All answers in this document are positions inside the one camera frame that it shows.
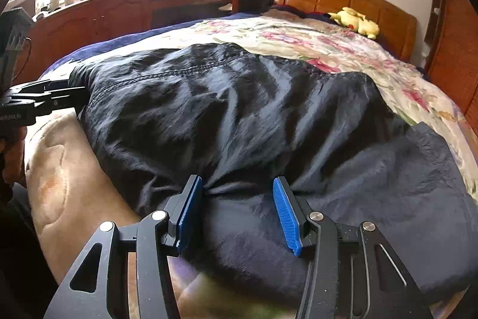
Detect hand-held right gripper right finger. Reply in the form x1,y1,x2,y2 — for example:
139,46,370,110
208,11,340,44
272,176,434,319

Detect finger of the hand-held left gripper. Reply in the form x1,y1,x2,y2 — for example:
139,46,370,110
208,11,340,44
9,79,71,95
35,87,88,114

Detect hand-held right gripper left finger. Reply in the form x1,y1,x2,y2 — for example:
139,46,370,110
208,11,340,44
43,174,203,319

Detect black jacket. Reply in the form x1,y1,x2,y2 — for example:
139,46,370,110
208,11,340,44
69,42,478,305

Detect person's left hand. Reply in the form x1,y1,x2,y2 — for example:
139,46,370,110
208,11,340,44
0,128,28,189

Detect wooden cabinet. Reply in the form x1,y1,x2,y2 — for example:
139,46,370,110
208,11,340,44
15,0,240,84

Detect person's dark clothing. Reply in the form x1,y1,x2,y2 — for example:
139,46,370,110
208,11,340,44
0,184,62,319

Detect floral blanket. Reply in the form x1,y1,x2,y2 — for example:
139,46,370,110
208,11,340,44
24,14,478,319

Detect yellow plush toy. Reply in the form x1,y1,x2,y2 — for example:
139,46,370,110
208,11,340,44
328,7,380,40

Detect wooden wardrobe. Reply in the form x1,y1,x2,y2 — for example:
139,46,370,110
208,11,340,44
424,0,478,129

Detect black cable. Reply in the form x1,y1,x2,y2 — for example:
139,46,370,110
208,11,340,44
20,38,33,75

